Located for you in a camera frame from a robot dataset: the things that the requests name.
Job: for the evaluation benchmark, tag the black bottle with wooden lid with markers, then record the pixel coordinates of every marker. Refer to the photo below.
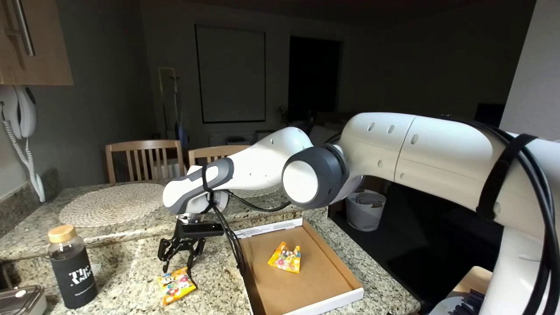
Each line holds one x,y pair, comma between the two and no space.
71,273

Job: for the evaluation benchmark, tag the wall projection screen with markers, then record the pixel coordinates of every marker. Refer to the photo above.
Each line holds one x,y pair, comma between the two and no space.
230,72

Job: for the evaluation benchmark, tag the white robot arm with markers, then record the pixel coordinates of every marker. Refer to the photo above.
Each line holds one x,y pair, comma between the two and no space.
421,158

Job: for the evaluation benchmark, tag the wooden cabinet door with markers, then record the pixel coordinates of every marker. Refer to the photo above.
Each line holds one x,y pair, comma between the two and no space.
46,53

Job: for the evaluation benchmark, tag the white waste bin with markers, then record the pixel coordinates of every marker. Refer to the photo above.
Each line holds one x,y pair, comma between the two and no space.
368,212

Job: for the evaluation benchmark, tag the white wall phone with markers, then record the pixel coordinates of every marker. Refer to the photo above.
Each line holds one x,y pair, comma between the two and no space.
20,114

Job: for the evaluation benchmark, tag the shallow brown cardboard box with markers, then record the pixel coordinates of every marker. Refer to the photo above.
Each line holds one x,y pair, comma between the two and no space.
303,285

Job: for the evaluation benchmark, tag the round woven placemat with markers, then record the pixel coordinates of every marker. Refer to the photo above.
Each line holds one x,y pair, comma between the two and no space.
111,203

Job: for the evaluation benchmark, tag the grey metal container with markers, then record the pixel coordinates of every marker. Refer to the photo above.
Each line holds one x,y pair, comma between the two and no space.
20,299

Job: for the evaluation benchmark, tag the wooden chair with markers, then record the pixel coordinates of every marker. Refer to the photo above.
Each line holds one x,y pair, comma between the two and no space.
211,151
142,145

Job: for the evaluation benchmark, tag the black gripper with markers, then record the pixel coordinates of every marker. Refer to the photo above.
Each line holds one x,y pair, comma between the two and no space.
198,229

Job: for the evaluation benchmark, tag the yellow cartoon candy sachet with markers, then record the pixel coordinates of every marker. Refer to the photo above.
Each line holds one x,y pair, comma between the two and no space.
177,285
286,257

